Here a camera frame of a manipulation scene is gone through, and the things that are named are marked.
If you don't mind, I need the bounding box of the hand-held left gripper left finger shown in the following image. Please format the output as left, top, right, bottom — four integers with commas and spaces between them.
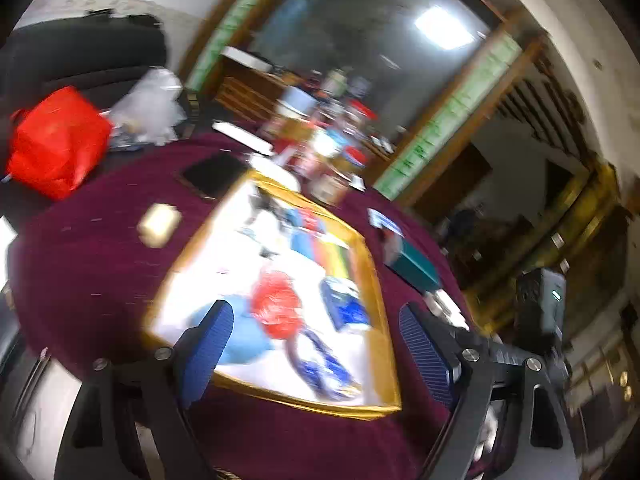
52, 300, 235, 480

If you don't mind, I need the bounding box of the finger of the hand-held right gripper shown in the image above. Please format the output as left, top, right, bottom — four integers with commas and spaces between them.
452, 322, 523, 362

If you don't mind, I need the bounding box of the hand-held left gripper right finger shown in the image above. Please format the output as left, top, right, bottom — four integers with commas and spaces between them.
398, 302, 583, 480

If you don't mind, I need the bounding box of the light blue round object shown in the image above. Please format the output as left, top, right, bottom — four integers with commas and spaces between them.
187, 294, 275, 367

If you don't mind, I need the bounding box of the red soft pouch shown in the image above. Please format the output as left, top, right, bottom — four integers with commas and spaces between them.
249, 269, 303, 341

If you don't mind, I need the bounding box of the gold-rimmed white tray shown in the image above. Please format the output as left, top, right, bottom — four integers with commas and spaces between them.
142, 170, 403, 421

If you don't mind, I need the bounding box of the blue and white patterned pouch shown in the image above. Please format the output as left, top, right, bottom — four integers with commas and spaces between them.
319, 276, 372, 335

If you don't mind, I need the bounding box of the blue-white wrapper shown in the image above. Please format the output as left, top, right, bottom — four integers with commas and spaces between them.
290, 329, 363, 402

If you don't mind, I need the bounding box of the stack of coloured felt sheets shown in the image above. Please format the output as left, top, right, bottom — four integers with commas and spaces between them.
287, 207, 353, 278

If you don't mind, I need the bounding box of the teal box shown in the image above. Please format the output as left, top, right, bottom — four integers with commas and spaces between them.
382, 237, 442, 293

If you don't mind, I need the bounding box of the maroon tablecloth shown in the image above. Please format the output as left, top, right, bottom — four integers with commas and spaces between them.
7, 130, 493, 480

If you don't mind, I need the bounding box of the blue and white packet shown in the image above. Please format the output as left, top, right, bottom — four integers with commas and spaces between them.
366, 207, 405, 239

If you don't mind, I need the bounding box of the small cream box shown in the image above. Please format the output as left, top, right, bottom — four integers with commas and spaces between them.
136, 203, 182, 249

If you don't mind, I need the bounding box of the black phone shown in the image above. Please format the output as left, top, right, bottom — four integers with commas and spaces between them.
179, 152, 249, 200

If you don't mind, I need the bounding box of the round brown jar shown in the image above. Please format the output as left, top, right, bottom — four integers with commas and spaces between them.
309, 169, 352, 207

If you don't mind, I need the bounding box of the white booklet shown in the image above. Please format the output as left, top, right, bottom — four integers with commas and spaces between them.
211, 120, 275, 155

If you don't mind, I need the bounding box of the cluster of jars and tins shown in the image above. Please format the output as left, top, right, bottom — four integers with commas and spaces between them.
260, 67, 381, 181

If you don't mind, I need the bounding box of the clear plastic bag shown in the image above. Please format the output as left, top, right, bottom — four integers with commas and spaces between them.
107, 66, 188, 146

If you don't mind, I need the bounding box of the red plastic bag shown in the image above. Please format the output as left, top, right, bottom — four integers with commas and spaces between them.
6, 85, 113, 202

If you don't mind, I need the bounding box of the wooden sideboard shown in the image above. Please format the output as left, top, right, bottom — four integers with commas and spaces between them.
215, 55, 301, 123

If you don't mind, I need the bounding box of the wooden framed glass panel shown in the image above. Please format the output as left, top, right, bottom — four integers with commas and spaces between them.
177, 0, 548, 206

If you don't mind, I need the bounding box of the black sofa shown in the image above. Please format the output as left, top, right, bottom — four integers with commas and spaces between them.
0, 10, 168, 221

